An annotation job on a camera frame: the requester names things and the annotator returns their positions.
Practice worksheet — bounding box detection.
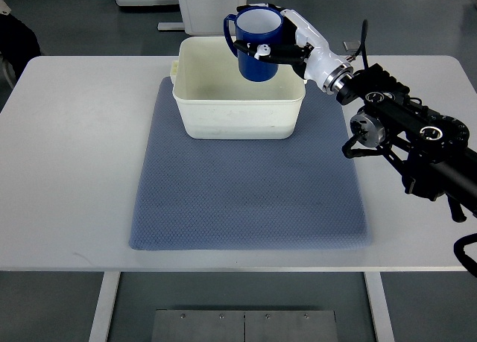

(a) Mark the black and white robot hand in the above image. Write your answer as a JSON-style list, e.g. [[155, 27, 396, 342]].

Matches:
[[234, 3, 353, 95]]

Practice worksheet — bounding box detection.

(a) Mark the blue enamel mug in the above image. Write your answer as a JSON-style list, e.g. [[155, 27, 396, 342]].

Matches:
[[223, 6, 283, 82]]

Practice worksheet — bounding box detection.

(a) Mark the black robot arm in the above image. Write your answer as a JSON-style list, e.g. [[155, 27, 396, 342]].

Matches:
[[337, 22, 476, 223]]

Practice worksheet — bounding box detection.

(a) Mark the white plastic box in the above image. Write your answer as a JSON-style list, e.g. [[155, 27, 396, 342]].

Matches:
[[171, 37, 306, 139]]

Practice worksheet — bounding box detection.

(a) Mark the grey floor socket plate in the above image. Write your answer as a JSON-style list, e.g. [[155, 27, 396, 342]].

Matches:
[[343, 40, 361, 55]]

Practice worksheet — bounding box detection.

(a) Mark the blue textured mat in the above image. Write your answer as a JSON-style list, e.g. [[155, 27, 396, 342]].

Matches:
[[129, 79, 370, 250]]

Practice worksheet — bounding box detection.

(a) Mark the right white table leg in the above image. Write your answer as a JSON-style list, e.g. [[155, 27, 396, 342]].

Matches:
[[364, 272, 395, 342]]

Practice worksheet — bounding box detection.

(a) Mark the white table leg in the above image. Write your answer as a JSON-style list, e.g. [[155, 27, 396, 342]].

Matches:
[[364, 272, 395, 342], [89, 271, 121, 342]]

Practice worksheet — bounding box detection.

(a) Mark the black fabric seat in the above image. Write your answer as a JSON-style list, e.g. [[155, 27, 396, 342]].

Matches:
[[1, 14, 41, 78]]

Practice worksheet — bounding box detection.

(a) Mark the grey metal floor plate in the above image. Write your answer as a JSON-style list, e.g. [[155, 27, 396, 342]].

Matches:
[[151, 310, 338, 341]]

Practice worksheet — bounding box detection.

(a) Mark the left white table leg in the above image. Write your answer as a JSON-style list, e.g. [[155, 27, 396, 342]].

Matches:
[[89, 271, 121, 342]]

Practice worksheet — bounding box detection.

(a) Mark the white pedestal stand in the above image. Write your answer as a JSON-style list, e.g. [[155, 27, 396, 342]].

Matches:
[[157, 0, 247, 36]]

